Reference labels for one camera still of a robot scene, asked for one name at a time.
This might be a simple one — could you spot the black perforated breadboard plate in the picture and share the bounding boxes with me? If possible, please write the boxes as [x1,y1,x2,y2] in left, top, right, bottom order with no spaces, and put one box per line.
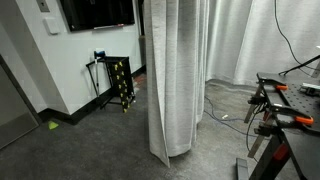
[279,83,320,128]

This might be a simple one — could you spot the black hanging cable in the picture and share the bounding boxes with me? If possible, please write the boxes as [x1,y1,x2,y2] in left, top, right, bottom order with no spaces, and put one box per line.
[273,0,320,72]

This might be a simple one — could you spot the grey wall switch plate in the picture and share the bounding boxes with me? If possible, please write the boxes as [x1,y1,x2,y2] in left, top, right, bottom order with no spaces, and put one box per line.
[35,0,51,13]

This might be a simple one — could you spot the pale smooth curtain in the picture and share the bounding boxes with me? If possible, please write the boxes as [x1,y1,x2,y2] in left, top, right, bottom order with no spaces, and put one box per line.
[203,0,320,88]

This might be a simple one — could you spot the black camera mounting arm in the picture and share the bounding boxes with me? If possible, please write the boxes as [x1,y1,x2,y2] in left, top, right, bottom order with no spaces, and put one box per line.
[278,54,320,76]

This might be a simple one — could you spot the orange black bar clamp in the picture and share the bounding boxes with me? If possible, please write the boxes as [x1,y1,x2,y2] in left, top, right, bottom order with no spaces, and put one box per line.
[244,83,289,125]
[247,103,315,159]

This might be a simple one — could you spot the green floor marker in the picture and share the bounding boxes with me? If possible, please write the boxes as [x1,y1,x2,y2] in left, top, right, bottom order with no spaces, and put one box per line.
[47,120,60,131]

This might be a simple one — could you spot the grey door with dark frame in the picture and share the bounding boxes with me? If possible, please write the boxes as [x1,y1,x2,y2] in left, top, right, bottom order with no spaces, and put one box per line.
[0,54,41,149]

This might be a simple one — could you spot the black wall baseboard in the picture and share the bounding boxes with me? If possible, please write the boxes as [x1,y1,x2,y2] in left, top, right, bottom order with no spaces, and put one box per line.
[38,64,148,126]

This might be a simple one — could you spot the black table cable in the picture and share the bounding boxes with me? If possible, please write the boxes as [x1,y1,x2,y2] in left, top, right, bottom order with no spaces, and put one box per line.
[245,101,268,158]

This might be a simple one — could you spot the white wall box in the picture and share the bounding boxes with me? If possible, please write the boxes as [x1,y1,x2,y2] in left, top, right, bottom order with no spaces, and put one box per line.
[43,17,62,36]

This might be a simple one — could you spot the blue floor cable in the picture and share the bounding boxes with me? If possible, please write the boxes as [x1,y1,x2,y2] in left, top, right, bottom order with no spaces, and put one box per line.
[203,95,268,138]

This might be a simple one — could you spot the black wall television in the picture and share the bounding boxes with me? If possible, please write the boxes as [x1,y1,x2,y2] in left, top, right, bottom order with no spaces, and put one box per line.
[59,0,136,33]

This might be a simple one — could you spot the black cart with yellow marks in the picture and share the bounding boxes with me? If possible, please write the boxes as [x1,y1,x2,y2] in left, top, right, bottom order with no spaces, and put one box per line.
[85,55,137,114]

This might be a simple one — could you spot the black workbench with clamps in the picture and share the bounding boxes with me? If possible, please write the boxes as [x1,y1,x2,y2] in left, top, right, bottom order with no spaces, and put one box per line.
[235,71,320,180]

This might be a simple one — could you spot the red stand leg knob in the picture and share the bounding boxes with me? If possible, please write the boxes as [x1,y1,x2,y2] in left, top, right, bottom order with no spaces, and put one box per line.
[272,142,290,162]

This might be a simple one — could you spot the grey woven curtain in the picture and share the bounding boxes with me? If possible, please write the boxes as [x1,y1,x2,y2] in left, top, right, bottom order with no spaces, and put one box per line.
[143,0,211,169]

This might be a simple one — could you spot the short aluminium bracket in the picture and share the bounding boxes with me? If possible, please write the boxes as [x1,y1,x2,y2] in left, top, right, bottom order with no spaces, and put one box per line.
[300,82,320,97]

